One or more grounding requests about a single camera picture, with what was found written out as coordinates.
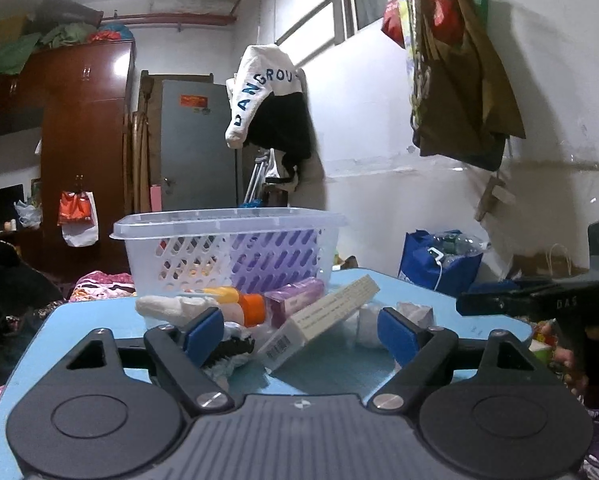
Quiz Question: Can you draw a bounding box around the olive hanging bag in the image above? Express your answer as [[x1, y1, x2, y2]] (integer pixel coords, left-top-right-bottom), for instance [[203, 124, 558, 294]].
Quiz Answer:
[[410, 0, 525, 171]]

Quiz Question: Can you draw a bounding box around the grey metal door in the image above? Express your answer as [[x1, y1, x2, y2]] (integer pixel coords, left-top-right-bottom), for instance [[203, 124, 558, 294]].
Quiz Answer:
[[160, 79, 238, 210]]

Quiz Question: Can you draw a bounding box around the pink floral blanket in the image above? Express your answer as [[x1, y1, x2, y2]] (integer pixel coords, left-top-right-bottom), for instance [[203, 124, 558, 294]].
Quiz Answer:
[[69, 271, 136, 302]]

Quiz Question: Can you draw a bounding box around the purple pack in basket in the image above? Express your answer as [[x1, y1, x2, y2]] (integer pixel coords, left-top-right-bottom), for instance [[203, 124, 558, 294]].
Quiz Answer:
[[229, 229, 322, 294]]

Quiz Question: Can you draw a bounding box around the brown wooden wardrobe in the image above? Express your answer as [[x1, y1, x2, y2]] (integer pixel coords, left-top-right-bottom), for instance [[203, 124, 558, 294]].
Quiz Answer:
[[0, 41, 134, 278]]

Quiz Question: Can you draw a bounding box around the white plush bunny toy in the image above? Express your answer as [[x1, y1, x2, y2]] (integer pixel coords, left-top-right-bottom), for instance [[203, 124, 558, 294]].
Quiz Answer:
[[136, 296, 256, 382]]

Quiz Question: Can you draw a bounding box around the white black hanging jacket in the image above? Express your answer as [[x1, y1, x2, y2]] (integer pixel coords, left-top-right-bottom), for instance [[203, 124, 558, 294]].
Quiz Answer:
[[226, 44, 327, 209]]

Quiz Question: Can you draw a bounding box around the orange cap lotion bottle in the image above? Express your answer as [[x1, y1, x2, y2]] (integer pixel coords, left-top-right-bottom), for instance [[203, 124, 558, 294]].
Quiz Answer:
[[202, 286, 268, 327]]

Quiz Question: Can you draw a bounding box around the blue shopping bag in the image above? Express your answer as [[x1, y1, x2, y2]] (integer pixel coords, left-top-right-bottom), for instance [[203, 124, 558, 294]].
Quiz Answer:
[[398, 230, 490, 297]]

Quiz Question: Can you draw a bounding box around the red hanging bag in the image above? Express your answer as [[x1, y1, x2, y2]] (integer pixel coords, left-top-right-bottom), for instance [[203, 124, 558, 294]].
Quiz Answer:
[[382, 0, 408, 49]]

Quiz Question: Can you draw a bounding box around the orange white hanging bag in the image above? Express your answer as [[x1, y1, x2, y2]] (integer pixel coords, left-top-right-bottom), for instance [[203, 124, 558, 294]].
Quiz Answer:
[[57, 191, 100, 248]]

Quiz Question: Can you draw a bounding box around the clear plastic basket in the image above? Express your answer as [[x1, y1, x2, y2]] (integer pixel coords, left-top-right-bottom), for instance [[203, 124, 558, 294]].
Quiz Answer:
[[110, 207, 347, 296]]

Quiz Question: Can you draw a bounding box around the purple small box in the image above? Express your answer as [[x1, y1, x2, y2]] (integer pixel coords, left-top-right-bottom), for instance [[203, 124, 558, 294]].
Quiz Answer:
[[264, 278, 325, 328]]

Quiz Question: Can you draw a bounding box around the white orange medicine box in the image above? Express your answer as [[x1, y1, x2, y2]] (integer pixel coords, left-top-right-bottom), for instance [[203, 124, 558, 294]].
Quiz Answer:
[[257, 275, 380, 373]]

